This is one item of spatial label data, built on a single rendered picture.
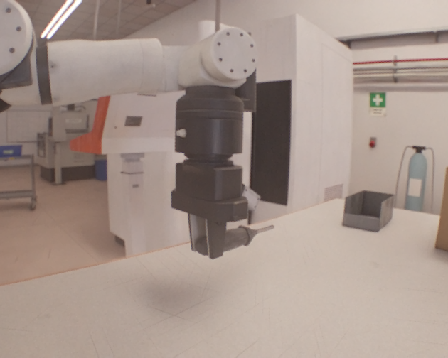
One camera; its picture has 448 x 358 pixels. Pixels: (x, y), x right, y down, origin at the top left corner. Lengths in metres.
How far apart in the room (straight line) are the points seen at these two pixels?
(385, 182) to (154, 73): 4.61
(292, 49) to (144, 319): 2.54
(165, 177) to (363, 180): 3.42
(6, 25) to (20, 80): 0.05
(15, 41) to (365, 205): 0.92
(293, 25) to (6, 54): 2.61
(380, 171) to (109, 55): 4.66
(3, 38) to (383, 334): 0.50
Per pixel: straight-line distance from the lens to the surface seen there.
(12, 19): 0.32
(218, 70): 0.35
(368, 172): 4.90
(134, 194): 1.67
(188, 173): 0.40
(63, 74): 0.33
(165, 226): 2.35
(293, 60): 2.69
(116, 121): 1.22
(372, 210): 0.96
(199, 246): 0.42
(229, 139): 0.37
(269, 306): 0.42
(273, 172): 2.72
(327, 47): 3.27
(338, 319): 0.40
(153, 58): 0.35
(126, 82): 0.35
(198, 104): 0.36
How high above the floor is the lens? 1.13
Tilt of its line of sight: 8 degrees down
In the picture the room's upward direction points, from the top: 2 degrees clockwise
